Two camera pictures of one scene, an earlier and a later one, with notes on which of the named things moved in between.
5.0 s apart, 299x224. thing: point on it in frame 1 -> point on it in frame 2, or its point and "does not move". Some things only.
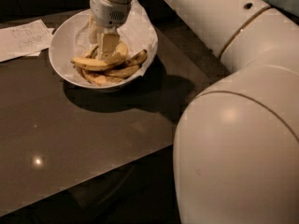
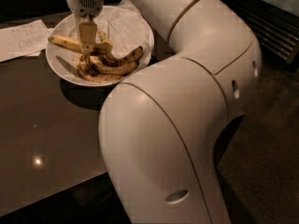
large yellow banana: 119,55 -> 75,44
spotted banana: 136,59 -> 130,58
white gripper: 107,12 -> 83,2
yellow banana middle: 124,72 does not move
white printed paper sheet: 22,40 does not move
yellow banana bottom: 101,79 does not move
